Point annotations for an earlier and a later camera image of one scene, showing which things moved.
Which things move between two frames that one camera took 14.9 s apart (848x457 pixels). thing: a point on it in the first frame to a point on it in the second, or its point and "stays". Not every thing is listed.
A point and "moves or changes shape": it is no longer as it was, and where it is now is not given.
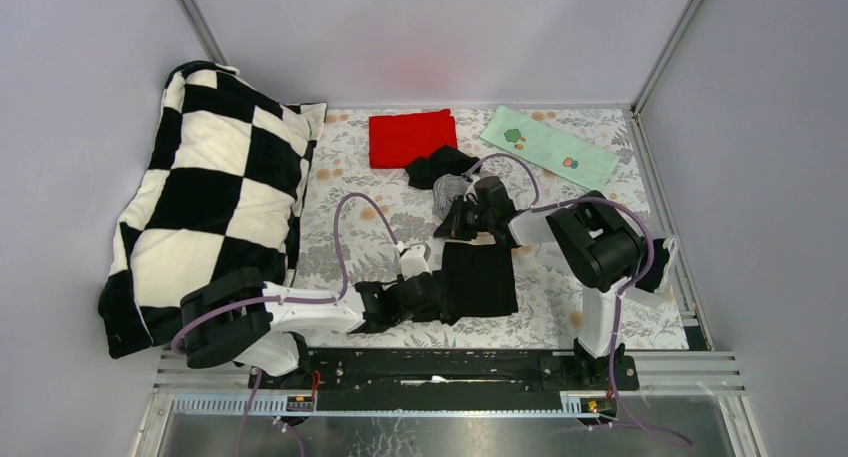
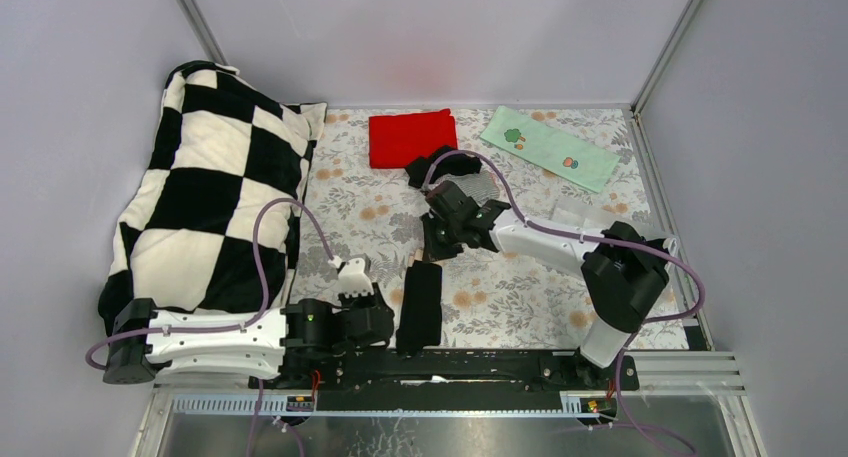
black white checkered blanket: x=220 y=192 stays
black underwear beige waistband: x=477 y=280 moves or changes shape
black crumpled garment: x=424 y=170 stays
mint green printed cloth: x=534 y=140 stays
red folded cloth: x=397 y=140 stays
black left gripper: x=434 y=312 to x=373 y=300
